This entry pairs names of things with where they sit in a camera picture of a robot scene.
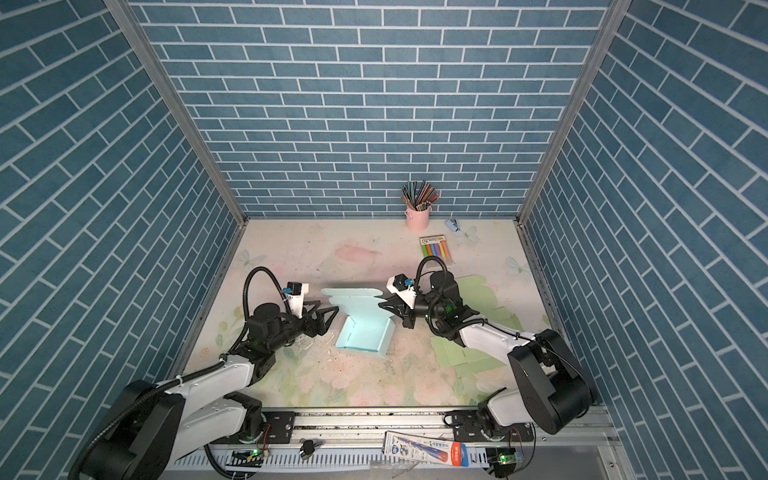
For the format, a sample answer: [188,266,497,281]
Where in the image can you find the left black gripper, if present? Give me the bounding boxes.
[266,299,339,355]

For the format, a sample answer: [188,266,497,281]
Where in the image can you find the light blue paper box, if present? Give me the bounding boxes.
[322,288,395,358]

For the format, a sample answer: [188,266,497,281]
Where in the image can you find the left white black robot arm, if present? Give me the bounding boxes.
[68,300,339,479]

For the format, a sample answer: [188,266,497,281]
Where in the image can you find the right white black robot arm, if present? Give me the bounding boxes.
[379,270,594,437]

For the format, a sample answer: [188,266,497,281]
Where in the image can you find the light green flat paper box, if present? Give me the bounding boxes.
[431,275,530,377]

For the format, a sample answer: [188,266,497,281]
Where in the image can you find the pack of coloured markers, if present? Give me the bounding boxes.
[419,234,453,265]

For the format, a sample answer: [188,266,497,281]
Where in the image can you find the pink pencil cup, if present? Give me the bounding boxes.
[405,206,431,233]

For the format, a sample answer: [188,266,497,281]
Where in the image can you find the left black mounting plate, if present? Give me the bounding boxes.
[214,411,297,446]

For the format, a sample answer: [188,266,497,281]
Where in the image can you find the black mounting plate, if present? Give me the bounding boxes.
[214,411,297,446]
[442,409,535,443]

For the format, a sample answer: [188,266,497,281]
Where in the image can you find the coloured pencils bundle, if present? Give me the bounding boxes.
[401,181,440,212]

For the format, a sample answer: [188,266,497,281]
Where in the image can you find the small black knob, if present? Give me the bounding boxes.
[299,439,317,461]

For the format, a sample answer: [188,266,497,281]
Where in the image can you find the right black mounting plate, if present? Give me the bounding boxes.
[442,409,535,443]

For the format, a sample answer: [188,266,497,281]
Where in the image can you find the white red blue package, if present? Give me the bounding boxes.
[383,431,470,467]

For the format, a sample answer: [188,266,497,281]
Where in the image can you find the left green circuit board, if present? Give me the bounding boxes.
[225,449,267,470]

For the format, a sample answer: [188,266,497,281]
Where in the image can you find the right green lit device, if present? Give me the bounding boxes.
[485,447,518,479]

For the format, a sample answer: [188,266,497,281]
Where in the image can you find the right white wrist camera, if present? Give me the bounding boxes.
[386,274,417,309]

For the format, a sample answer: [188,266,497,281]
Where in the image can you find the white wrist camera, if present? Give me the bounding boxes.
[283,282,310,318]
[386,274,417,309]

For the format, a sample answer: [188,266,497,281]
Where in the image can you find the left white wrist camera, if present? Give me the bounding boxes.
[283,282,310,318]

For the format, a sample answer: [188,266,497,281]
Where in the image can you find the right black cable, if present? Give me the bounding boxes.
[413,255,595,397]

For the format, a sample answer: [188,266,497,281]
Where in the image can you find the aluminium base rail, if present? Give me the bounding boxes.
[165,407,634,479]

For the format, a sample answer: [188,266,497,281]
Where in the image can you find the left black corrugated cable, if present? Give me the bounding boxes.
[67,266,287,480]

